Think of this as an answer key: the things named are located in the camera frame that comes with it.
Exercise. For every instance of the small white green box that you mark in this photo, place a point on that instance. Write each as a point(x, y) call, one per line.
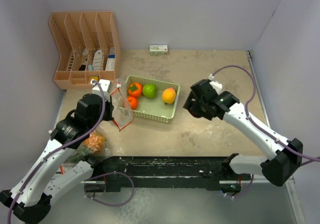
point(158, 50)

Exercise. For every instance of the white blue box in organizer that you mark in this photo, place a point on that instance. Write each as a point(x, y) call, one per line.
point(111, 60)

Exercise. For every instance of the toy pineapple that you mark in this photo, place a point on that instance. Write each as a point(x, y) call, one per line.
point(93, 145)

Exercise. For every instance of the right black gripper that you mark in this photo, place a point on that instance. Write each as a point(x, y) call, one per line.
point(195, 107)

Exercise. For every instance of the pink desk organizer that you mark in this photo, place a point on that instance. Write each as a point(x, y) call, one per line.
point(78, 35)

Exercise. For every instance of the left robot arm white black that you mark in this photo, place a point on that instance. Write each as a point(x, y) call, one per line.
point(28, 200)

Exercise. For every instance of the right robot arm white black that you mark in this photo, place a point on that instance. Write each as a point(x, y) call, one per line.
point(282, 157)

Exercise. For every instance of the dark red toy apple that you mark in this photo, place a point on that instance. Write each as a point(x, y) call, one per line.
point(196, 115)

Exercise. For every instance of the white tube in organizer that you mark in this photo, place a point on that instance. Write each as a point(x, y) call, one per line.
point(97, 60)

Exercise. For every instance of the yellow block in organizer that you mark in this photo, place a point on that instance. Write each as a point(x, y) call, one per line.
point(94, 78)

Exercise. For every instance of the green toy lime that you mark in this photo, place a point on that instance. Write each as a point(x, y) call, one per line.
point(149, 90)

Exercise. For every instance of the yellow orange toy fruit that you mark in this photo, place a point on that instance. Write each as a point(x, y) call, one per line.
point(169, 96)

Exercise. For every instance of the green plastic basket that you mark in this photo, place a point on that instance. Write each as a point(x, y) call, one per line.
point(155, 108)

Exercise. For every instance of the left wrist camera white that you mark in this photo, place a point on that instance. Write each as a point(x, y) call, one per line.
point(101, 86)

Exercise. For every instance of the clear zip bag orange zipper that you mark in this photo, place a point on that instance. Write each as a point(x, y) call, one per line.
point(65, 167)

